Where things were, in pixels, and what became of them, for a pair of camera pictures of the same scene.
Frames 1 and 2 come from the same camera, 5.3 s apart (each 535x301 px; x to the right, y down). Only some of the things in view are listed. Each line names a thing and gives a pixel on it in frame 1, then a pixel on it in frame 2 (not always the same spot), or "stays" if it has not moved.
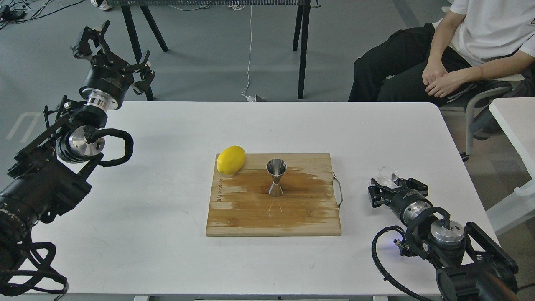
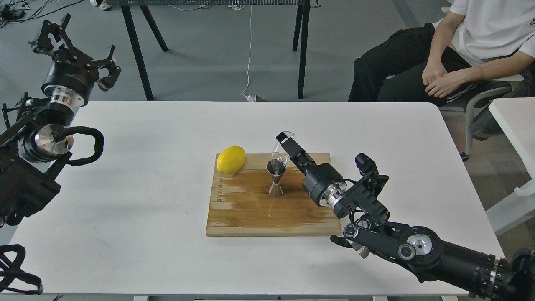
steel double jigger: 276,167 stays
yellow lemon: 230,159 stays
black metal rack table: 301,36 stays
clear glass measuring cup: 384,176 -> 279,154
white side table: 516,116 stays
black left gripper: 109,79 -> 72,74
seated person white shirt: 480,42 stays
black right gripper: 407,203 -> 323,182
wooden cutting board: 241,205 stays
